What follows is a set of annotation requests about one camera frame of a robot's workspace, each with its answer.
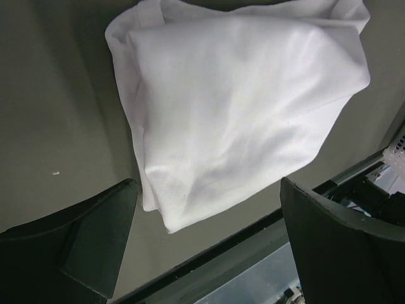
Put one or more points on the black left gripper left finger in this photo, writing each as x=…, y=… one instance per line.
x=71, y=256

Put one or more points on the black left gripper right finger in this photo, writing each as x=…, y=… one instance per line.
x=342, y=256

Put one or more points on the white t shirt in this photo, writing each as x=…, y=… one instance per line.
x=223, y=104

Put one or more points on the white plastic laundry basket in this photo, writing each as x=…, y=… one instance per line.
x=394, y=154

